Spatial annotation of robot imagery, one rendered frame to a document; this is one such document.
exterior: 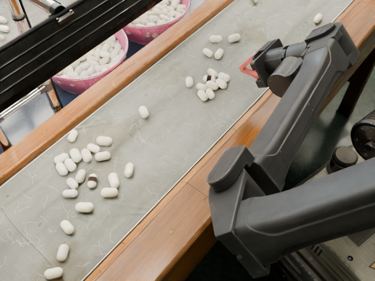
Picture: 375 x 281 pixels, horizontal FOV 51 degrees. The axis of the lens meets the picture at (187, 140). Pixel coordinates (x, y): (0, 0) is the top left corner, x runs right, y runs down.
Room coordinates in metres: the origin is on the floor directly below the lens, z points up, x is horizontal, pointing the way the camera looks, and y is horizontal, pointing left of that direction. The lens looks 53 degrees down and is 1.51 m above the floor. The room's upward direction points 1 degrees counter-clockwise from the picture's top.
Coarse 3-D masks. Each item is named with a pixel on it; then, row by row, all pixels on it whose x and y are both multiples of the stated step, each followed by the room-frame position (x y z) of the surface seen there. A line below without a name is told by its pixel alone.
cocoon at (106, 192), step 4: (104, 188) 0.43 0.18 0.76; (108, 188) 0.43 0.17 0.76; (112, 188) 0.43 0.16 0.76; (100, 192) 0.42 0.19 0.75; (104, 192) 0.42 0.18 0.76; (108, 192) 0.42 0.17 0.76; (112, 192) 0.42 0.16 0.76; (116, 192) 0.42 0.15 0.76; (104, 196) 0.41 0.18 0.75; (108, 196) 0.41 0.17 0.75; (112, 196) 0.41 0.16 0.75
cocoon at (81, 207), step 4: (76, 204) 0.39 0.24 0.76; (80, 204) 0.39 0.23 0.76; (84, 204) 0.39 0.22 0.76; (88, 204) 0.39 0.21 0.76; (92, 204) 0.39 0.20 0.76; (76, 208) 0.38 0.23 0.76; (80, 208) 0.38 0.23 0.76; (84, 208) 0.38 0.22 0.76; (88, 208) 0.38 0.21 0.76; (92, 208) 0.38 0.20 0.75
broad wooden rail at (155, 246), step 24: (360, 0) 1.09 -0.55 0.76; (360, 24) 0.97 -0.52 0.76; (360, 48) 0.90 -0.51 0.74; (264, 96) 0.70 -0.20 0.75; (240, 120) 0.62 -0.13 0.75; (264, 120) 0.61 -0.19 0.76; (216, 144) 0.55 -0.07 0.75; (240, 144) 0.54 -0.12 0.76; (192, 168) 0.49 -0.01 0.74; (192, 192) 0.41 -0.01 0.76; (168, 216) 0.36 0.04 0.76; (192, 216) 0.36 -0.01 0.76; (144, 240) 0.31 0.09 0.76; (168, 240) 0.31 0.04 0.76; (192, 240) 0.31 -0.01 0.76; (216, 240) 0.37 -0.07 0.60; (120, 264) 0.26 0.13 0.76; (144, 264) 0.26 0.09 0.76; (168, 264) 0.26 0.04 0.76; (192, 264) 0.30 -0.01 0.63
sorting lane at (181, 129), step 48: (240, 0) 1.14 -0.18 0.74; (288, 0) 1.13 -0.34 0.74; (336, 0) 1.13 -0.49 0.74; (192, 48) 0.90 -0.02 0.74; (240, 48) 0.90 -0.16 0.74; (144, 96) 0.71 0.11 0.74; (192, 96) 0.71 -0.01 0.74; (240, 96) 0.71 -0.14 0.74; (96, 144) 0.56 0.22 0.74; (144, 144) 0.56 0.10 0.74; (192, 144) 0.56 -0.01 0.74; (0, 192) 0.43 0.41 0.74; (48, 192) 0.43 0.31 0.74; (96, 192) 0.43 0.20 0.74; (144, 192) 0.43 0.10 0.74; (0, 240) 0.32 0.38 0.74; (48, 240) 0.32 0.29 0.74; (96, 240) 0.32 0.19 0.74
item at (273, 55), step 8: (280, 40) 0.69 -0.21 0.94; (272, 48) 0.67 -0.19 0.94; (280, 48) 0.64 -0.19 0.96; (264, 56) 0.64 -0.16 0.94; (272, 56) 0.63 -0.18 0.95; (280, 56) 0.61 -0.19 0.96; (256, 64) 0.62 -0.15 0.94; (264, 64) 0.63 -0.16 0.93; (272, 64) 0.61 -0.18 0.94; (264, 72) 0.61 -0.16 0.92; (272, 72) 0.61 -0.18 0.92; (264, 80) 0.60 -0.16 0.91
